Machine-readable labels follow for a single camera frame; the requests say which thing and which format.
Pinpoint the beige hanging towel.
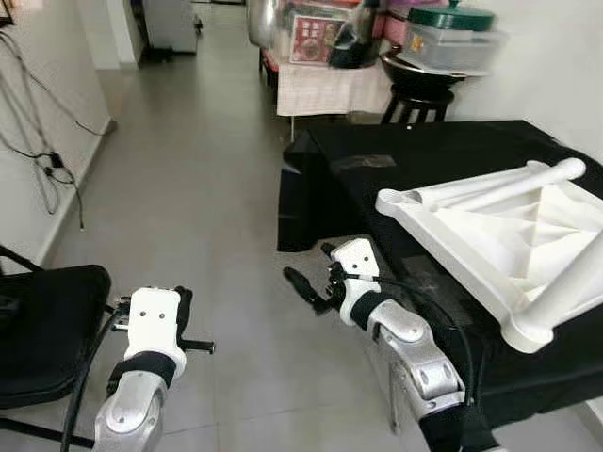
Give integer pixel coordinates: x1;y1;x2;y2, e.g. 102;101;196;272
276;61;397;119

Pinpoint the red printed box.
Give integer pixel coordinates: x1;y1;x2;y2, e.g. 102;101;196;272
287;11;345;67

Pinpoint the black tablecloth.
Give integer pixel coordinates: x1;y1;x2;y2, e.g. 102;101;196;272
276;118;603;429

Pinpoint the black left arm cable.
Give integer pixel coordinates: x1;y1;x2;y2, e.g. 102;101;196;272
61;301;133;452

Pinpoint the black wall cable bundle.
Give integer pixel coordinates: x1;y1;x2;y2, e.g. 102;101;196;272
0;28;114;232

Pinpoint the steel pot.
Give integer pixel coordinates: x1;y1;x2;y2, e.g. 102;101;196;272
247;0;284;50

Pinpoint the black bag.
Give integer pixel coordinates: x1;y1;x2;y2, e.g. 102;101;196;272
328;5;383;70

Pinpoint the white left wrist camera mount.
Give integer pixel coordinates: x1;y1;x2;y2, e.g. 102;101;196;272
127;287;189;378

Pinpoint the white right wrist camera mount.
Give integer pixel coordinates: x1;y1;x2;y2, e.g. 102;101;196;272
330;237;385;326

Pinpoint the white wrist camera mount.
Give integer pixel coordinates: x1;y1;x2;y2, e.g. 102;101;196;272
330;237;385;326
127;287;189;378

